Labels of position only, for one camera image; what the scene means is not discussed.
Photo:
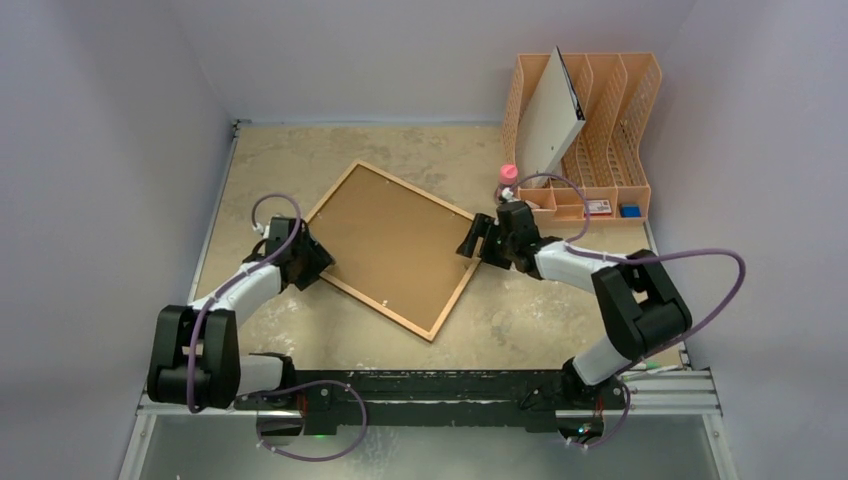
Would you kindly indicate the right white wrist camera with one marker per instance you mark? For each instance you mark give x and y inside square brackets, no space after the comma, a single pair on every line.
[506,195]

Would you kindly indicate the orange file organizer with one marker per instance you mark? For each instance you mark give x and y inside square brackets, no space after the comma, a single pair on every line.
[617,92]

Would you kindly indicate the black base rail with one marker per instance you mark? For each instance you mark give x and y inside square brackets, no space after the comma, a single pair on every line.
[538,401]

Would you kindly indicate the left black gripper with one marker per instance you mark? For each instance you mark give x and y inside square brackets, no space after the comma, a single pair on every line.
[319,260]

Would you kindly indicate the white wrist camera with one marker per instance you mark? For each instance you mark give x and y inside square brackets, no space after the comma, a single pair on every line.
[506,195]
[262,230]

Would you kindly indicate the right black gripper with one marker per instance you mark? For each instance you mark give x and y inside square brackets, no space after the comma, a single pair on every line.
[481,238]

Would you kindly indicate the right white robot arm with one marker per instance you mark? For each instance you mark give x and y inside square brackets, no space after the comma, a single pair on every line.
[641,309]

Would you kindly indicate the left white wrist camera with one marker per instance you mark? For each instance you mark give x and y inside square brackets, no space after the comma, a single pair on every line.
[262,230]

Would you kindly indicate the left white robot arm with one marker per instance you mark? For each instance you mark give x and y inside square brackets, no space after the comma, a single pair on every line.
[196,360]

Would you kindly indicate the white board in organizer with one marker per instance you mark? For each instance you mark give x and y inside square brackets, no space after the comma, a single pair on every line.
[550,123]

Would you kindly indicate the red white small box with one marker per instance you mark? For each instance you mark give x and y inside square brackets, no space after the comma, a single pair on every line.
[598,208]

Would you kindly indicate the wooden picture frame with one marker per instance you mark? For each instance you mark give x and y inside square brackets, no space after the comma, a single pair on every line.
[397,324]

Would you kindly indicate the green tipped pen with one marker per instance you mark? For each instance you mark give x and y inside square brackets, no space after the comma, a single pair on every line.
[645,366]

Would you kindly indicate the pink capped bottle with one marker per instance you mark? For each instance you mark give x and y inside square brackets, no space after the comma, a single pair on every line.
[508,175]

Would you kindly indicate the blue small box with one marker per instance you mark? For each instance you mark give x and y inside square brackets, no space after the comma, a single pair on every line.
[630,211]

